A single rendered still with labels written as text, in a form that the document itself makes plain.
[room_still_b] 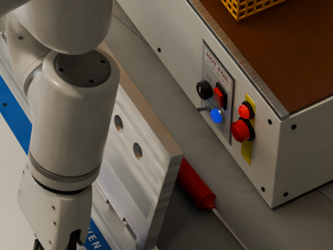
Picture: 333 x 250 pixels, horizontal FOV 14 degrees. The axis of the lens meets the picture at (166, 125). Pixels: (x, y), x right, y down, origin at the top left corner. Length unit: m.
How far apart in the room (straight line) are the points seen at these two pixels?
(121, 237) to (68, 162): 0.25
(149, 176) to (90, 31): 0.33
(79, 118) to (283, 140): 0.31
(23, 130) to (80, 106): 0.40
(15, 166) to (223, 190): 0.28
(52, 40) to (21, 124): 0.49
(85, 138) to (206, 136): 0.40
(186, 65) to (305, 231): 0.28
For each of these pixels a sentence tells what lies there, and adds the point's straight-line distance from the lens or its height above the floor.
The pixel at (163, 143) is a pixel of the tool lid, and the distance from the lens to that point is 1.52.
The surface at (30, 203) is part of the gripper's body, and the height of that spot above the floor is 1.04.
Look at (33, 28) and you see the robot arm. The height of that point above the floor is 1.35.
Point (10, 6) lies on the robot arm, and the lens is 1.04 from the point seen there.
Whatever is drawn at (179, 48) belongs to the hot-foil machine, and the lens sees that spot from 1.78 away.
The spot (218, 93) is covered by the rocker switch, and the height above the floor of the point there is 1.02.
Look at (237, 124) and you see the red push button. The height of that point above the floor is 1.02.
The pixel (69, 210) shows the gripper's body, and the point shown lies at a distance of 1.50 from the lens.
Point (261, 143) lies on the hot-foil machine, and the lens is 1.65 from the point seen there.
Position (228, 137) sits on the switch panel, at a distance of 1.74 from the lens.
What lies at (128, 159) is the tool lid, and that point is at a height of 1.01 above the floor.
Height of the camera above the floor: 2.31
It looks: 52 degrees down
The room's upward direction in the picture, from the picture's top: straight up
